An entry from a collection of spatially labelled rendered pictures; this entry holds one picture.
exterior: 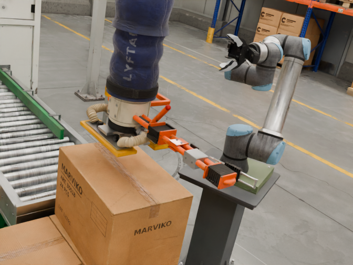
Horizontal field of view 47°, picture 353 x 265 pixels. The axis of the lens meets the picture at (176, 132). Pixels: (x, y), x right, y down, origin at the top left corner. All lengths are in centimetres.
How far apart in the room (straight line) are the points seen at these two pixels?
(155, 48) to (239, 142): 93
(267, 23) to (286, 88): 781
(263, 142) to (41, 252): 129
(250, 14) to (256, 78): 1026
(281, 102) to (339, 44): 823
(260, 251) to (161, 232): 152
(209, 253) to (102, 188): 115
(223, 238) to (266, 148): 66
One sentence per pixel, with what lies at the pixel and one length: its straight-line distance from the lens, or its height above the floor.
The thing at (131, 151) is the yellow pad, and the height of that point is 113.
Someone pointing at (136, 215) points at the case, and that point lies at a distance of 168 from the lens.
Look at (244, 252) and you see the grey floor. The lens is 317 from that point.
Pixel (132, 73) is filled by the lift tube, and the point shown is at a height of 144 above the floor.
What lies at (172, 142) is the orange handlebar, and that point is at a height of 125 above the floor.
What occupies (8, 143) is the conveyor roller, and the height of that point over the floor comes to 53.
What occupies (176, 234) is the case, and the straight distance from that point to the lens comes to 191.
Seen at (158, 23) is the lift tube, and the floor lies 165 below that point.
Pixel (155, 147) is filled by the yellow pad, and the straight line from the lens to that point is 176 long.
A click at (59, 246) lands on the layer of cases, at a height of 54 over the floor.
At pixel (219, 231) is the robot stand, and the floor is 40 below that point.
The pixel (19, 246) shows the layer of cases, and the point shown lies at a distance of 208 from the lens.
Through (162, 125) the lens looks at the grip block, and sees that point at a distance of 165.
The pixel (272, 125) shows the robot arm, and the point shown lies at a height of 113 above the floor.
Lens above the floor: 189
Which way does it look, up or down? 23 degrees down
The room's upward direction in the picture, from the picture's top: 11 degrees clockwise
